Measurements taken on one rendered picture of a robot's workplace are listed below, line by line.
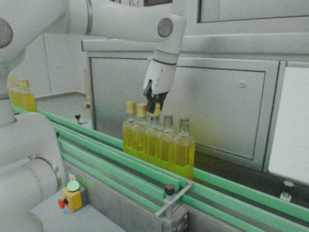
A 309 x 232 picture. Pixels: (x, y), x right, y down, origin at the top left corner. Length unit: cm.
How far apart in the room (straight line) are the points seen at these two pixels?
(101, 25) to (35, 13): 16
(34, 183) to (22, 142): 9
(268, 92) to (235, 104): 11
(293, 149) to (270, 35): 32
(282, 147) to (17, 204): 67
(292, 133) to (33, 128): 65
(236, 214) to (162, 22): 53
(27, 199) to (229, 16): 73
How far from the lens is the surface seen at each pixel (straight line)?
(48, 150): 55
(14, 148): 50
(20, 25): 44
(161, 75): 66
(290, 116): 70
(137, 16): 53
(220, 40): 74
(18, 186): 51
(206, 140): 81
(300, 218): 71
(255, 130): 74
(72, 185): 92
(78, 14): 53
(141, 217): 74
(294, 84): 68
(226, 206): 68
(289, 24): 71
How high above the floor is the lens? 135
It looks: 17 degrees down
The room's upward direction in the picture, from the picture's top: straight up
